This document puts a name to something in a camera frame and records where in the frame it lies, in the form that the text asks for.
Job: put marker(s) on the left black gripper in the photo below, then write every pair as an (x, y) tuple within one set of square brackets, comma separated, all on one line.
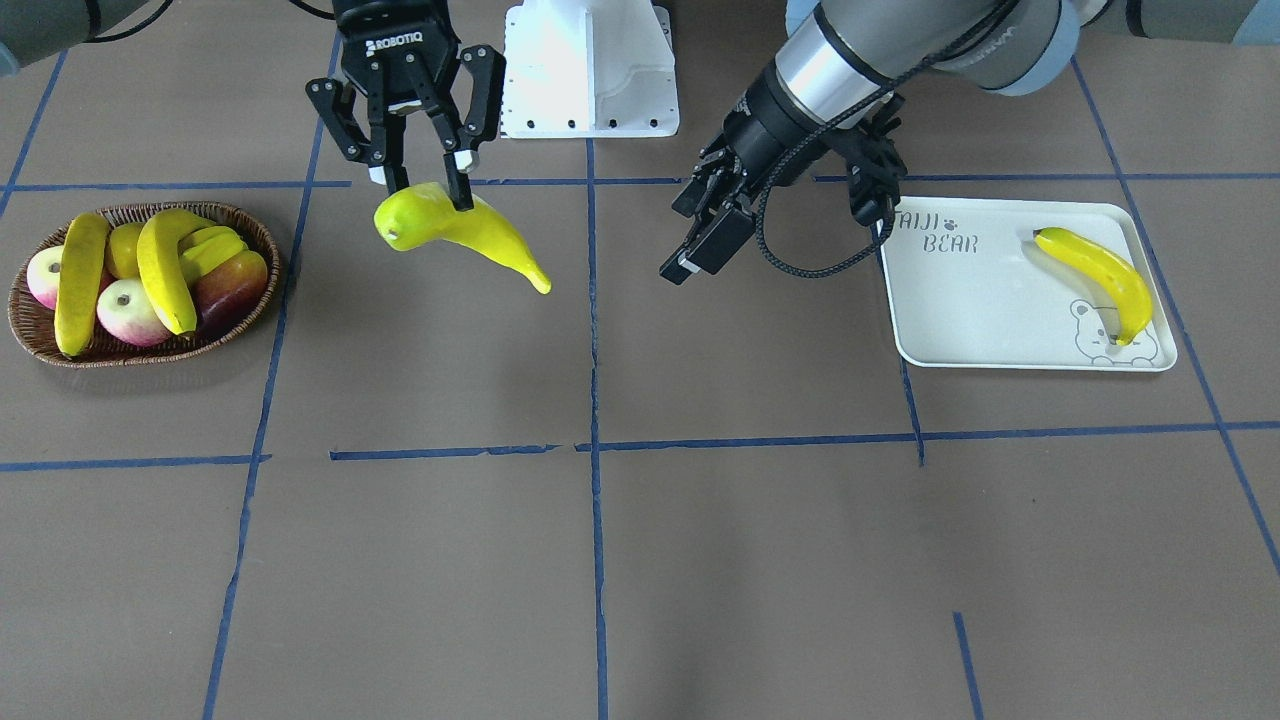
[(768, 122)]

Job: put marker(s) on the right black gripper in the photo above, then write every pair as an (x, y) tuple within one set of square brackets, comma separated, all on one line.
[(398, 50)]

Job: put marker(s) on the yellow banana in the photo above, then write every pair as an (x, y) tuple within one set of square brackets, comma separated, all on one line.
[(161, 274), (82, 262), (424, 213), (1116, 276)]

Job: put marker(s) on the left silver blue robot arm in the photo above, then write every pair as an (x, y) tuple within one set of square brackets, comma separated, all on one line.
[(834, 86)]

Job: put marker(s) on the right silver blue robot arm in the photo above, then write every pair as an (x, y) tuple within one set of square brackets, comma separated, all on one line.
[(33, 30)]

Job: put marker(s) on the brown wicker fruit basket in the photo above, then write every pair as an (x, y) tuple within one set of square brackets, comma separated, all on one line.
[(33, 324)]

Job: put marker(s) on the white rectangular bear tray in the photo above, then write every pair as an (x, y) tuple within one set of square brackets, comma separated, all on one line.
[(970, 288)]

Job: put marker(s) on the red yellow mango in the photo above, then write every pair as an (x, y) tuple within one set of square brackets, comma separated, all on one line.
[(225, 296)]

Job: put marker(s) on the yellow lemon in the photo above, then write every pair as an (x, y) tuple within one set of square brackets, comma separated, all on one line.
[(121, 258)]

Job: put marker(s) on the pink yellow apple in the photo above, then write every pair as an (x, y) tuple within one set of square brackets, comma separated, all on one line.
[(126, 313), (43, 276)]

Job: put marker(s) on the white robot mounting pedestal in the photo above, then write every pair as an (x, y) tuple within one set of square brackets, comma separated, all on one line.
[(589, 69)]

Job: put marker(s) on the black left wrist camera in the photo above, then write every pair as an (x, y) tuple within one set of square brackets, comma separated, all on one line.
[(874, 168)]

